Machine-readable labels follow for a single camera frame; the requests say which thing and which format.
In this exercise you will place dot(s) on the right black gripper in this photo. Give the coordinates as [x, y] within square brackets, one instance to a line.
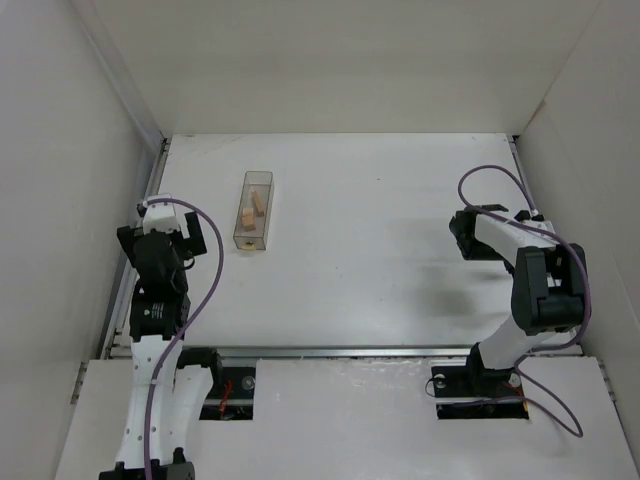
[463, 232]

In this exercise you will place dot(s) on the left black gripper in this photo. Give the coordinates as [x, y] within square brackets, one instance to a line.
[195, 233]

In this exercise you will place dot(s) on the clear plastic box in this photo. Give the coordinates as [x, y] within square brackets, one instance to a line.
[263, 183]

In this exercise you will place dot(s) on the wood cube block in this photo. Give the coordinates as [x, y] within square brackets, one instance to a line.
[248, 223]

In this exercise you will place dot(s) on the long rectangular wood block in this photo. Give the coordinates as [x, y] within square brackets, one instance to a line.
[258, 204]

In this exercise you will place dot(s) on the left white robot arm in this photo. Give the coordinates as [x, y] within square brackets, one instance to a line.
[169, 386]

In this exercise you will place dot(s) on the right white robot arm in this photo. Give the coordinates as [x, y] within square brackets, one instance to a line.
[548, 292]

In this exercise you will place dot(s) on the white front cover board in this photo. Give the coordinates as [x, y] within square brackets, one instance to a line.
[317, 419]

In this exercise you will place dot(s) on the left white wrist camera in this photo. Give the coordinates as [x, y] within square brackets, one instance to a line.
[158, 215]

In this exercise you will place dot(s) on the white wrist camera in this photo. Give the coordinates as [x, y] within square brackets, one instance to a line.
[158, 215]
[533, 219]

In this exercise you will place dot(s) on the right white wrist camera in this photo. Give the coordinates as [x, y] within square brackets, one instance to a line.
[533, 219]

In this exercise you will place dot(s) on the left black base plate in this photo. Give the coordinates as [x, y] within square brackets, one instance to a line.
[232, 396]

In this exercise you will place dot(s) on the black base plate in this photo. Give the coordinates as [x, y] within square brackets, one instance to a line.
[452, 385]
[232, 396]

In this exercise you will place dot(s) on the aluminium front rail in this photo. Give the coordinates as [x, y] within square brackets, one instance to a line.
[342, 352]

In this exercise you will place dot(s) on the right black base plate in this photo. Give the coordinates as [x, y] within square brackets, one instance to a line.
[452, 385]

